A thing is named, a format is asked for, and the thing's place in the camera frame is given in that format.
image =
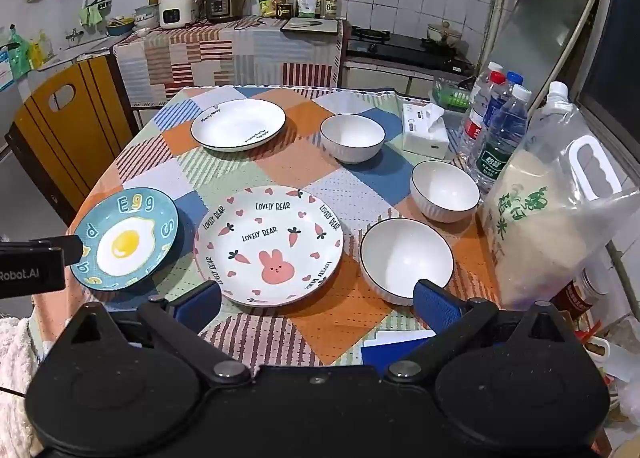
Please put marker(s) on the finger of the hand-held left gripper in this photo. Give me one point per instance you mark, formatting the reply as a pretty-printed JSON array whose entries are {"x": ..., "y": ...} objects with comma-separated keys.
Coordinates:
[{"x": 70, "y": 245}]

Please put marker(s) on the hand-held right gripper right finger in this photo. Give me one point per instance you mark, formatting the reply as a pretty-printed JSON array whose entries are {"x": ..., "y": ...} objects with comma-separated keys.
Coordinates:
[{"x": 436, "y": 308}]

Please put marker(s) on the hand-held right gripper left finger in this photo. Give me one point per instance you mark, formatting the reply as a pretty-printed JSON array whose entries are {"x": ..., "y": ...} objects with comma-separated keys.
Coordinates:
[{"x": 197, "y": 303}]

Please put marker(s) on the blue fried egg plate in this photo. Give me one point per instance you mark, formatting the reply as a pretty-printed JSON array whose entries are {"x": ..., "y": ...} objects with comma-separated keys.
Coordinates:
[{"x": 125, "y": 243}]

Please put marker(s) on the white ribbed bowl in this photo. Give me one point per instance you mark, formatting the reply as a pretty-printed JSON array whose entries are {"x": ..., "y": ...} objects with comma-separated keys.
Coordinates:
[
  {"x": 442, "y": 188},
  {"x": 350, "y": 133},
  {"x": 405, "y": 253}
]

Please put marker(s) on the stack of pale bowls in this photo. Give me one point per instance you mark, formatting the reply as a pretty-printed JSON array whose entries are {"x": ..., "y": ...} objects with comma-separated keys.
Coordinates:
[{"x": 146, "y": 18}]

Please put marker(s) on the pink rabbit carrot plate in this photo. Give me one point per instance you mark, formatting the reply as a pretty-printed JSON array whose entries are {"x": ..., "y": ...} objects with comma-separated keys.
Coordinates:
[{"x": 270, "y": 238}]

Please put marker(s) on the white fleece garment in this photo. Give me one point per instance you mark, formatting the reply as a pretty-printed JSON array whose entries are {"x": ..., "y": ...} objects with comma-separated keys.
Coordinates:
[{"x": 15, "y": 378}]

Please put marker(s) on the yellow wooden chair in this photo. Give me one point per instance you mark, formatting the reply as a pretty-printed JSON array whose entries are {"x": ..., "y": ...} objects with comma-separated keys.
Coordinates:
[{"x": 65, "y": 138}]

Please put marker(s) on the large rice jug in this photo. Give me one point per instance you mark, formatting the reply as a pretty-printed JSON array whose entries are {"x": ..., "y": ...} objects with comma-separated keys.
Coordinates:
[{"x": 540, "y": 238}]

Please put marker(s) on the red tin can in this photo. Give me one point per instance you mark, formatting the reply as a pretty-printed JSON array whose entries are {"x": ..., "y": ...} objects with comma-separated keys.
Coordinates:
[{"x": 577, "y": 298}]

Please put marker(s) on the patchwork tablecloth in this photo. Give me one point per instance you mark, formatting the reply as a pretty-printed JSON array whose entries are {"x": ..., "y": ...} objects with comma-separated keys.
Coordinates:
[{"x": 280, "y": 166}]

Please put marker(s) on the white tissue box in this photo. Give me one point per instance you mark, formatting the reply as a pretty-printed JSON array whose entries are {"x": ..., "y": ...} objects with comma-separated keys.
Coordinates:
[{"x": 425, "y": 138}]

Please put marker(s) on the green label water bottle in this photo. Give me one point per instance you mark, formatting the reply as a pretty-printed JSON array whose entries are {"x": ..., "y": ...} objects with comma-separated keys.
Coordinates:
[{"x": 500, "y": 143}]

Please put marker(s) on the plain white plate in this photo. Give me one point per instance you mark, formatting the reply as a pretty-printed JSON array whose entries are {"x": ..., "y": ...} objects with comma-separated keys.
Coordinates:
[{"x": 235, "y": 126}]

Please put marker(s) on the green detergent bottle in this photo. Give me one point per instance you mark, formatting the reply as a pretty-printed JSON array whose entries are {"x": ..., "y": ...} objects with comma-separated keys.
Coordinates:
[{"x": 20, "y": 56}]

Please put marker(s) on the red label water bottle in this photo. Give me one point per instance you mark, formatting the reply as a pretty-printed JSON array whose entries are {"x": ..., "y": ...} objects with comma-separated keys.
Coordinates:
[{"x": 472, "y": 108}]

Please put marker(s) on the green plastic basket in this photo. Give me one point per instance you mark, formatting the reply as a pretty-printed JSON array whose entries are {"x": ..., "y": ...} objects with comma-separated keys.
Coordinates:
[{"x": 450, "y": 96}]

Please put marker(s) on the blue basin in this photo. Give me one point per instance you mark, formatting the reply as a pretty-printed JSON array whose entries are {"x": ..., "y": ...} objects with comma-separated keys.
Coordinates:
[{"x": 120, "y": 27}]

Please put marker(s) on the green hanging cloth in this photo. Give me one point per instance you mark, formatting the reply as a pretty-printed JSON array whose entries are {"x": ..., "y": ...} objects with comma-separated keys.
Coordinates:
[{"x": 91, "y": 13}]

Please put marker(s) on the red cap water bottle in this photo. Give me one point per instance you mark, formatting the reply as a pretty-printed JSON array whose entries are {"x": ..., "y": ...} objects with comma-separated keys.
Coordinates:
[{"x": 497, "y": 81}]

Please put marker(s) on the cream stove cabinet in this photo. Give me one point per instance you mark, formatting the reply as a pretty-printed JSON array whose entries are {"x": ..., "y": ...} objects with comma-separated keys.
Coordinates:
[{"x": 380, "y": 78}]

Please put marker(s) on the striped patchwork counter cloth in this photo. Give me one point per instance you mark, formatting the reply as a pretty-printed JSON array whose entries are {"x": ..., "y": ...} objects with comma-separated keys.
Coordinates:
[{"x": 215, "y": 58}]

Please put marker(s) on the white rice cooker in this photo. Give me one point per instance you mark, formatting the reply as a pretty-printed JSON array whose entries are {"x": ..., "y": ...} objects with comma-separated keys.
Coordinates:
[{"x": 177, "y": 11}]

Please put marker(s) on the black gas stove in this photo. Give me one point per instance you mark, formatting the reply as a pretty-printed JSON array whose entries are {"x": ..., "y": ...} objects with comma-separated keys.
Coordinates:
[{"x": 400, "y": 46}]

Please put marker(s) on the cream cooking pot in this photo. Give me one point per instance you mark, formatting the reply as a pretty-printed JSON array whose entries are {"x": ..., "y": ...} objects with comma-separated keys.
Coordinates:
[{"x": 445, "y": 33}]

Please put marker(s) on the black pressure cooker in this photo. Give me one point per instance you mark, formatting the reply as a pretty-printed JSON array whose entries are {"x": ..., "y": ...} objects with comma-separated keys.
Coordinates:
[{"x": 223, "y": 1}]

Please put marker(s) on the stainless steel panel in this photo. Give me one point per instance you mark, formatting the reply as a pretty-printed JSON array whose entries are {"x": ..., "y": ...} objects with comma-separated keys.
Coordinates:
[{"x": 545, "y": 28}]

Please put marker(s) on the yellow green snack packet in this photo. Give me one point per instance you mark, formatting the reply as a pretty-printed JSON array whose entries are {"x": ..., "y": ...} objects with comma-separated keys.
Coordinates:
[{"x": 267, "y": 3}]

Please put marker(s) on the dark window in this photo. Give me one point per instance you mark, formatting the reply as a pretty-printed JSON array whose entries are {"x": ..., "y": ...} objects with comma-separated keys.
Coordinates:
[{"x": 620, "y": 38}]

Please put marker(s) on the blue white wall sign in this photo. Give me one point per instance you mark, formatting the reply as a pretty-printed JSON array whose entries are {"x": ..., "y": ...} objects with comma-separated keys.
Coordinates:
[{"x": 7, "y": 69}]

